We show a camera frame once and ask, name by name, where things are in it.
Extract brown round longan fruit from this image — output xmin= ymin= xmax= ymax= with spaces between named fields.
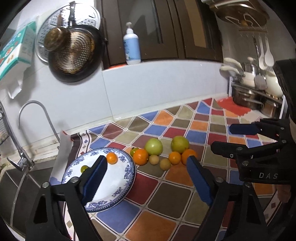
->
xmin=149 ymin=155 xmax=159 ymax=165

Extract large orange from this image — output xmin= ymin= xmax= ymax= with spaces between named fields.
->
xmin=132 ymin=149 xmax=149 ymax=166

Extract large chrome kitchen faucet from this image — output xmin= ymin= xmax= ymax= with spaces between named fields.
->
xmin=0 ymin=101 xmax=35 ymax=172

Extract steel pots on rack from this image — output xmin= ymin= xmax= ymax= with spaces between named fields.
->
xmin=231 ymin=56 xmax=284 ymax=119

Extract stainless steel sink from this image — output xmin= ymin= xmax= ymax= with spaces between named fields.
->
xmin=1 ymin=159 xmax=55 ymax=237

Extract small green tomato on plate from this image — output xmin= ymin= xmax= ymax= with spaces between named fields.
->
xmin=80 ymin=165 xmax=89 ymax=173

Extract orange behind finger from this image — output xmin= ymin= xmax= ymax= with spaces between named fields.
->
xmin=181 ymin=149 xmax=198 ymax=166

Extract yellow green pear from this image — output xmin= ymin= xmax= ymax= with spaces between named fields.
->
xmin=171 ymin=136 xmax=190 ymax=154

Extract small orange mandarin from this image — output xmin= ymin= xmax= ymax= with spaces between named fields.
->
xmin=168 ymin=152 xmax=182 ymax=165

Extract blue white porcelain plate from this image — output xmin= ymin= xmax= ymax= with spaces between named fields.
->
xmin=61 ymin=147 xmax=136 ymax=212

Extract white ladles hanging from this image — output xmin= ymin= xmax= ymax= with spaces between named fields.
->
xmin=258 ymin=36 xmax=274 ymax=70

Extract colourful diamond pattern mat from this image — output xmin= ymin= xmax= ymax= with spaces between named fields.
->
xmin=68 ymin=98 xmax=272 ymax=240

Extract small orange on plate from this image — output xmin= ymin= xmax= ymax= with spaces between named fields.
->
xmin=106 ymin=152 xmax=118 ymax=165

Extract large green apple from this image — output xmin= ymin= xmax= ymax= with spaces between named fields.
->
xmin=144 ymin=138 xmax=163 ymax=156

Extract thin curved steel faucet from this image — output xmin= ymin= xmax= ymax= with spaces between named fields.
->
xmin=16 ymin=100 xmax=60 ymax=145

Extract white blue pump bottle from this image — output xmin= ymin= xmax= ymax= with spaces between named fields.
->
xmin=123 ymin=22 xmax=141 ymax=65

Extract black frying pan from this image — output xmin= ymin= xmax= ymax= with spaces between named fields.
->
xmin=48 ymin=1 xmax=106 ymax=83

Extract teal white paper box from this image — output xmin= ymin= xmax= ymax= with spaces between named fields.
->
xmin=1 ymin=21 xmax=36 ymax=80

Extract brass pot lid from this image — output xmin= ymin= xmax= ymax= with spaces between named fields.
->
xmin=44 ymin=26 xmax=70 ymax=52

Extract perforated steel steamer tray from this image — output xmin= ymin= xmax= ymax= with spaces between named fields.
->
xmin=35 ymin=3 xmax=101 ymax=63

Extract black wire sink basket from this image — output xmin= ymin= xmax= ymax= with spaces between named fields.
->
xmin=0 ymin=114 xmax=10 ymax=145

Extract dark wooden window frame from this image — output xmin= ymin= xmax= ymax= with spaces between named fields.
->
xmin=95 ymin=0 xmax=223 ymax=69

